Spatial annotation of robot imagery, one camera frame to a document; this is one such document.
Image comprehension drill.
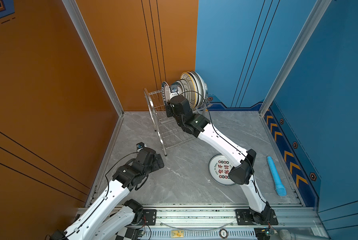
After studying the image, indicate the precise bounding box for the white plate dark rim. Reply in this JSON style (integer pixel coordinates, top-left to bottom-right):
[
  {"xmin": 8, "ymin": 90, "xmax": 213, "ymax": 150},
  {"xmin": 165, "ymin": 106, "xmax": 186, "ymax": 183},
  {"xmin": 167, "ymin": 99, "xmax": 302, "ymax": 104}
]
[
  {"xmin": 172, "ymin": 81, "xmax": 185, "ymax": 95},
  {"xmin": 161, "ymin": 81, "xmax": 171, "ymax": 106}
]

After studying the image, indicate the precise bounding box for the white plate grey pattern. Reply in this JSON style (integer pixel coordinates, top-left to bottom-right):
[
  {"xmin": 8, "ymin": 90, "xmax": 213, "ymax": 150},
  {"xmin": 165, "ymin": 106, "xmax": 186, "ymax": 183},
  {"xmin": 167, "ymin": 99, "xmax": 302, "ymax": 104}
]
[{"xmin": 180, "ymin": 79, "xmax": 193, "ymax": 108}]

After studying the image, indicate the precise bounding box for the chrome wire dish rack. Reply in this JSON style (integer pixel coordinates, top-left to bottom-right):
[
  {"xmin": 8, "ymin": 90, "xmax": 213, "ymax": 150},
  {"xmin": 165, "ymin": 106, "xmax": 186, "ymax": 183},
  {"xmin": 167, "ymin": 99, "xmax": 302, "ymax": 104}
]
[{"xmin": 144, "ymin": 89, "xmax": 195, "ymax": 156}]

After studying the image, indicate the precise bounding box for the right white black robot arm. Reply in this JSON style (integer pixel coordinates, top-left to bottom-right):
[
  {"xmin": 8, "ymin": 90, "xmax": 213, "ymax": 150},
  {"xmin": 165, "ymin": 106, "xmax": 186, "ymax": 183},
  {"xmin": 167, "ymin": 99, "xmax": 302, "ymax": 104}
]
[{"xmin": 166, "ymin": 95, "xmax": 279, "ymax": 226}]

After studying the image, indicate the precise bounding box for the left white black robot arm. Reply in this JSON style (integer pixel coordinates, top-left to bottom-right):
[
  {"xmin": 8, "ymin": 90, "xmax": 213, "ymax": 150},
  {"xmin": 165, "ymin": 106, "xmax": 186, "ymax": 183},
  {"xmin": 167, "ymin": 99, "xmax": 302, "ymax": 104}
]
[{"xmin": 49, "ymin": 147, "xmax": 165, "ymax": 240}]

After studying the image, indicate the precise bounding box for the large white plate black rim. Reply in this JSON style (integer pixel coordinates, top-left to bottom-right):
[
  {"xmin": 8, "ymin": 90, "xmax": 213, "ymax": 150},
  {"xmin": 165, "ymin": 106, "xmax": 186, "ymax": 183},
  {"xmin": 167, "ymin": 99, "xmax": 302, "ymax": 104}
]
[{"xmin": 189, "ymin": 71, "xmax": 208, "ymax": 107}]

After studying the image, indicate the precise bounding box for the yellow rim dotted plate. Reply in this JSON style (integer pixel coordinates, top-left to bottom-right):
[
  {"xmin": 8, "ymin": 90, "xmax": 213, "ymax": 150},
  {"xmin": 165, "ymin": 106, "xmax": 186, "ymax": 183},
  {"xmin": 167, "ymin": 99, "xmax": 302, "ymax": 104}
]
[{"xmin": 181, "ymin": 72, "xmax": 200, "ymax": 109}]

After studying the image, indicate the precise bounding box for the black white checkerboard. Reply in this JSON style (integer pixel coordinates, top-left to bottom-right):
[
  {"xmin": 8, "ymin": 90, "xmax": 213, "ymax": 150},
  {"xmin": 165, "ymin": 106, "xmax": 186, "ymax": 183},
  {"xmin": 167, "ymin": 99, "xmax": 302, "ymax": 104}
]
[{"xmin": 112, "ymin": 228, "xmax": 140, "ymax": 240}]

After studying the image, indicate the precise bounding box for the light blue toy microphone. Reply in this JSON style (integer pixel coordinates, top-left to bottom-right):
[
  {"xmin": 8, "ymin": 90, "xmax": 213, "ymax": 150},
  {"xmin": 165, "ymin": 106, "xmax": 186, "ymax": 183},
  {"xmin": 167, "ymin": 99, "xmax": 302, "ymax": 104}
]
[{"xmin": 267, "ymin": 156, "xmax": 287, "ymax": 197}]

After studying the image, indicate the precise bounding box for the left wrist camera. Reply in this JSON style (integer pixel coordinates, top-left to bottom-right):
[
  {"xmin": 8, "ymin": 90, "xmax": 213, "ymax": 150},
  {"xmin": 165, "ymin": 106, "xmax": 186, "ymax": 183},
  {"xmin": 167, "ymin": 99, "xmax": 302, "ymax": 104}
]
[{"xmin": 137, "ymin": 142, "xmax": 145, "ymax": 152}]

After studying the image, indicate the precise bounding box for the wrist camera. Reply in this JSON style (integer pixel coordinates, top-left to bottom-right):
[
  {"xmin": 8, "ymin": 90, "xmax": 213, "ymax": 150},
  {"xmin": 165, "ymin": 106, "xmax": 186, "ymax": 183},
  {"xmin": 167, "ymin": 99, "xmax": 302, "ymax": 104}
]
[
  {"xmin": 137, "ymin": 142, "xmax": 145, "ymax": 152},
  {"xmin": 170, "ymin": 85, "xmax": 179, "ymax": 96}
]

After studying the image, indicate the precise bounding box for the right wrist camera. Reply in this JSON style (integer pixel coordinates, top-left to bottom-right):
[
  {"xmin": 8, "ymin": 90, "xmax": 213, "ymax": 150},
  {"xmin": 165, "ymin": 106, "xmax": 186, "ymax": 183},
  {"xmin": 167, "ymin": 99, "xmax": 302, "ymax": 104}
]
[{"xmin": 170, "ymin": 85, "xmax": 179, "ymax": 96}]

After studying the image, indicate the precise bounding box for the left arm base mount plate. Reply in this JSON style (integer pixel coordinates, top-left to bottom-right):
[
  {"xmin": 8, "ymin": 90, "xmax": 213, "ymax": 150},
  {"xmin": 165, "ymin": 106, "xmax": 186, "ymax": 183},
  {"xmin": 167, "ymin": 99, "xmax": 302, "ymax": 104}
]
[{"xmin": 133, "ymin": 209, "xmax": 157, "ymax": 226}]

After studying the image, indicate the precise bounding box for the aluminium front rail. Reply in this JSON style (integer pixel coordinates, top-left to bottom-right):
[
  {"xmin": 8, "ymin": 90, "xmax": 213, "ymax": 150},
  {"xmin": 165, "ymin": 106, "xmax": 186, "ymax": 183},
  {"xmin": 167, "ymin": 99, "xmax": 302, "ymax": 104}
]
[{"xmin": 128, "ymin": 205, "xmax": 329, "ymax": 240}]

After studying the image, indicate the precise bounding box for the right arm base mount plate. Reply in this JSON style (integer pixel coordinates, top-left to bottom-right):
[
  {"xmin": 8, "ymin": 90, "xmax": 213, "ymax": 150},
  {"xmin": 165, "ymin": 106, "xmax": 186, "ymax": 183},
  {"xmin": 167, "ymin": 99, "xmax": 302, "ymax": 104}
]
[{"xmin": 235, "ymin": 209, "xmax": 279, "ymax": 226}]

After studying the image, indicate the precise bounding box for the grey microphone at rail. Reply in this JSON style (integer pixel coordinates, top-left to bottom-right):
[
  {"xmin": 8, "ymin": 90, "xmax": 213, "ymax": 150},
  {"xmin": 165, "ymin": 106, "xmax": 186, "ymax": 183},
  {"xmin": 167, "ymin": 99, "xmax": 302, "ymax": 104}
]
[{"xmin": 278, "ymin": 230, "xmax": 330, "ymax": 240}]

